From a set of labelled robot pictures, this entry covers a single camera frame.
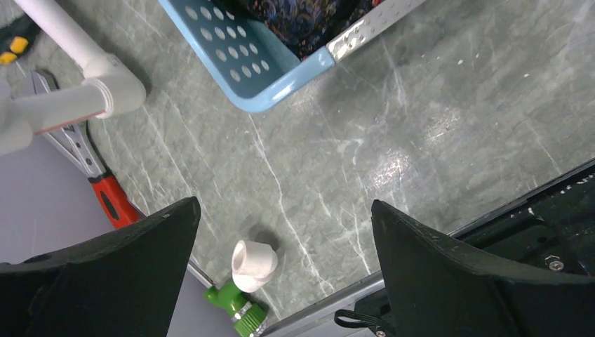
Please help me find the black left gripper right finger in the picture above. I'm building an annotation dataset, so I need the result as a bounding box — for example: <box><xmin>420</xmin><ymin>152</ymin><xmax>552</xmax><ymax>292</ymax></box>
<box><xmin>371</xmin><ymin>200</ymin><xmax>594</xmax><ymax>336</ymax></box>

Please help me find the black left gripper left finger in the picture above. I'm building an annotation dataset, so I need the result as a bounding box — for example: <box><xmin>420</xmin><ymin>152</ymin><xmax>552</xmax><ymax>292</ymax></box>
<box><xmin>1</xmin><ymin>197</ymin><xmax>201</xmax><ymax>336</ymax></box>

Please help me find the pile of patterned ties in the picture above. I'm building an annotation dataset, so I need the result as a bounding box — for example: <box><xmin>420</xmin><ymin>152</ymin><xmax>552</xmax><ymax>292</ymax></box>
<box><xmin>220</xmin><ymin>0</ymin><xmax>382</xmax><ymax>60</ymax></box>

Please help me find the green tap with white fitting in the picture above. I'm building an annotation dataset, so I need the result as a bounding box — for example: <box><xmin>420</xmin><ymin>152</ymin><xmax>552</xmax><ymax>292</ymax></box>
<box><xmin>204</xmin><ymin>240</ymin><xmax>278</xmax><ymax>337</ymax></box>

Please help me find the blue perforated plastic basket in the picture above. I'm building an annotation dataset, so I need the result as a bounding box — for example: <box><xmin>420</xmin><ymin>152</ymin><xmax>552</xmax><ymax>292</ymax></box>
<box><xmin>160</xmin><ymin>0</ymin><xmax>335</xmax><ymax>113</ymax></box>

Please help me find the yellow black screwdriver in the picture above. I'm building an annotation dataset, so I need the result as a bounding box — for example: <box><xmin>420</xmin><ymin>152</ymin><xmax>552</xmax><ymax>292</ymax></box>
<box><xmin>1</xmin><ymin>14</ymin><xmax>41</xmax><ymax>65</ymax></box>

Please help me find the aluminium rail frame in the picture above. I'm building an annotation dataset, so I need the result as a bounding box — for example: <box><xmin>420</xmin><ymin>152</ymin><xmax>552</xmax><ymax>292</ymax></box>
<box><xmin>263</xmin><ymin>271</ymin><xmax>385</xmax><ymax>337</ymax></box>

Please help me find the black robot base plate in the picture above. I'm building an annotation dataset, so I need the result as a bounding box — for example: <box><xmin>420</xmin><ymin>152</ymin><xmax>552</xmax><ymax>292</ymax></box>
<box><xmin>334</xmin><ymin>160</ymin><xmax>595</xmax><ymax>337</ymax></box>

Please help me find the red handled adjustable wrench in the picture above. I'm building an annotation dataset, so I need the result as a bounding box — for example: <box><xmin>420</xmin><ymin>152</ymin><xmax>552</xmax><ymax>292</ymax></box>
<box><xmin>30</xmin><ymin>70</ymin><xmax>145</xmax><ymax>230</ymax></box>

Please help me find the white PVC pipe frame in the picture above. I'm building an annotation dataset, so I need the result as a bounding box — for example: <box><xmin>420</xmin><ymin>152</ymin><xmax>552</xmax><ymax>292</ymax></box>
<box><xmin>1</xmin><ymin>1</ymin><xmax>147</xmax><ymax>154</ymax></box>

